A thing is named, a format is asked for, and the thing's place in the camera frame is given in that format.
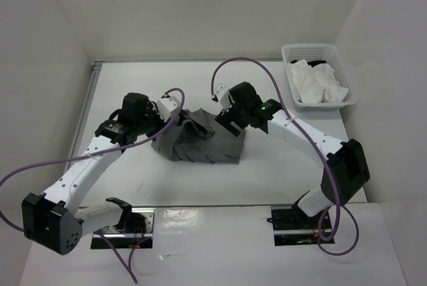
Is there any white plastic mesh basket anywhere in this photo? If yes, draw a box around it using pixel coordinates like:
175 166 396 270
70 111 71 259
281 43 358 111

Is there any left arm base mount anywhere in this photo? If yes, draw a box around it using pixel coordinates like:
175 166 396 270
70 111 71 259
101 207 155 250

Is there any black garment in basket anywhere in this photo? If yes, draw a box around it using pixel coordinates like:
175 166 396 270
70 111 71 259
291 60 326 67

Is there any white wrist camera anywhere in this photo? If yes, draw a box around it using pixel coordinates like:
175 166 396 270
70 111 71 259
211 83 232 111
156 96 182 122

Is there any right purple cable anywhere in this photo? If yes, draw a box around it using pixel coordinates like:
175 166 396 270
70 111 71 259
211 56 359 255

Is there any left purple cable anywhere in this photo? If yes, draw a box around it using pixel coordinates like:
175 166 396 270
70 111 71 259
0 87 186 283

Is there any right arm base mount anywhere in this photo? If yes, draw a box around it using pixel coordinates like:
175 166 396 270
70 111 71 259
266 206 320 247

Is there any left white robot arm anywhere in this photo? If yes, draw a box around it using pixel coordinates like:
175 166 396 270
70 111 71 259
22 93 179 255

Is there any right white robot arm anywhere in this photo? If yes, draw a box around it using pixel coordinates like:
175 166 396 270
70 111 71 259
212 82 370 228

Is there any white crumpled cloth in basket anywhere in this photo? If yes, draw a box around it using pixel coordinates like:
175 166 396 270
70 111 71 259
288 59 349 104

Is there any purple cable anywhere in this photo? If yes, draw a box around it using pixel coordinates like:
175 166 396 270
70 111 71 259
211 56 359 255
0 87 186 283

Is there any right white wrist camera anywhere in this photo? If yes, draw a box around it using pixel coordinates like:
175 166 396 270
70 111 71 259
211 83 232 111

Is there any grey pleated skirt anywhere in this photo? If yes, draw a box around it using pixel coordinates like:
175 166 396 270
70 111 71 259
151 109 246 164

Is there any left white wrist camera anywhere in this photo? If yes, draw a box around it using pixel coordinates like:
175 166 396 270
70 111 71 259
156 96 182 122

